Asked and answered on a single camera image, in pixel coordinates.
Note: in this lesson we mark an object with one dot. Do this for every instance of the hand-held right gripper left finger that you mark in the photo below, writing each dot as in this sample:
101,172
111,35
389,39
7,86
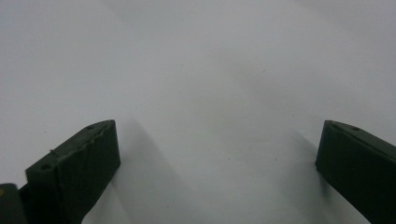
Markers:
77,174

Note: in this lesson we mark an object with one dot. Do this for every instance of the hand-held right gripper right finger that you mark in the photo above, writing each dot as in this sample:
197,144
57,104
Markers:
361,168

